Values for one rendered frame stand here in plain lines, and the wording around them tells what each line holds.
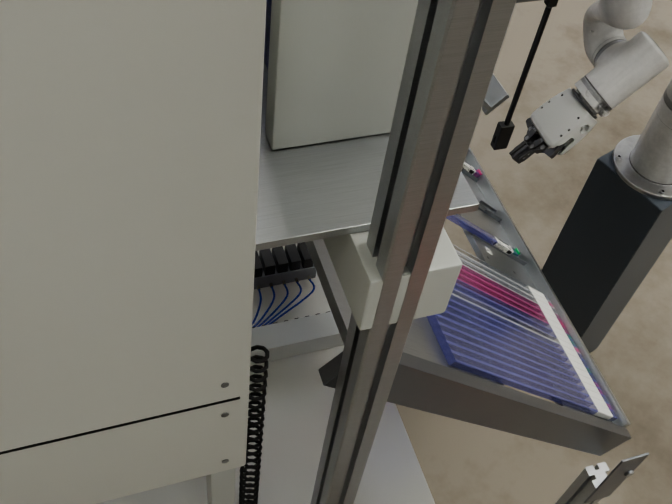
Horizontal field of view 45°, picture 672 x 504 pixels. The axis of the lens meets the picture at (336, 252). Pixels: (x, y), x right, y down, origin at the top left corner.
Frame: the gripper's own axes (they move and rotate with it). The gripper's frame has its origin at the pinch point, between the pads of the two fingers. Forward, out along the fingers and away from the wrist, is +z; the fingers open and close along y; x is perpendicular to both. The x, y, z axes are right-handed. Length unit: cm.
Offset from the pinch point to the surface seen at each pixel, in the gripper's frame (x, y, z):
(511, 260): 8.9, -24.0, 10.2
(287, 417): 33, -37, 51
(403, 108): 98, -61, -14
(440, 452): -43, -27, 65
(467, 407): 49, -60, 13
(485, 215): 9.4, -13.0, 10.2
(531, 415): 35, -60, 11
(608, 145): -120, 65, -4
